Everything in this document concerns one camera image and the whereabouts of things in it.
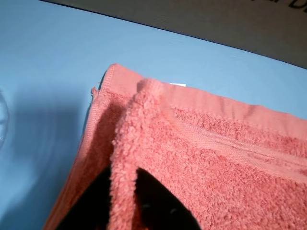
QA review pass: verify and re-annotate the orange terry towel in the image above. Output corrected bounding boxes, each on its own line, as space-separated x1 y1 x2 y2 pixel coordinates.
43 62 307 230

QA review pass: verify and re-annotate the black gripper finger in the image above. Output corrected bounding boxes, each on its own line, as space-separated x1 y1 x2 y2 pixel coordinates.
130 167 201 230
56 167 114 230

